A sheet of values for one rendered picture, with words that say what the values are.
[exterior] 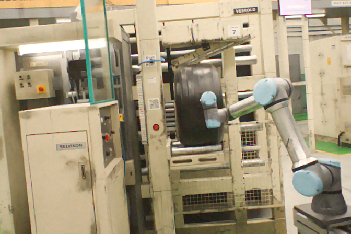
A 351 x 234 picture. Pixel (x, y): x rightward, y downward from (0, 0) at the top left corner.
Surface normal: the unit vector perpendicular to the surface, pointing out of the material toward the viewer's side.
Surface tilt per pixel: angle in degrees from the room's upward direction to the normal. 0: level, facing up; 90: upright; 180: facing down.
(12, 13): 89
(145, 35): 90
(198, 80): 55
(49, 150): 90
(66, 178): 90
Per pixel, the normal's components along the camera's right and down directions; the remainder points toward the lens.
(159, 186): -0.02, 0.05
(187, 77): -0.07, -0.66
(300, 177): -0.69, 0.22
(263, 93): -0.77, -0.03
